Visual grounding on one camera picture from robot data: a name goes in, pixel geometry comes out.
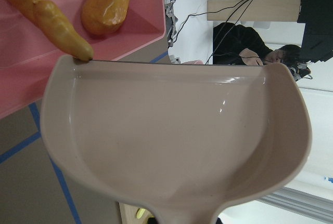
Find beige plastic dustpan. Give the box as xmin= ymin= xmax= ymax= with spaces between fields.
xmin=41 ymin=56 xmax=312 ymax=223

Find pink plastic bin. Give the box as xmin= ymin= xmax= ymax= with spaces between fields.
xmin=1 ymin=0 xmax=165 ymax=117

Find person in black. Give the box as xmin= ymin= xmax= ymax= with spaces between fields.
xmin=212 ymin=22 xmax=311 ymax=81

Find yellow lemon slices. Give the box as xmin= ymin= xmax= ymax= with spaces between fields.
xmin=135 ymin=208 xmax=146 ymax=219

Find bamboo cutting board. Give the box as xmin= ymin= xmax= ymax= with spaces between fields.
xmin=119 ymin=203 xmax=154 ymax=224

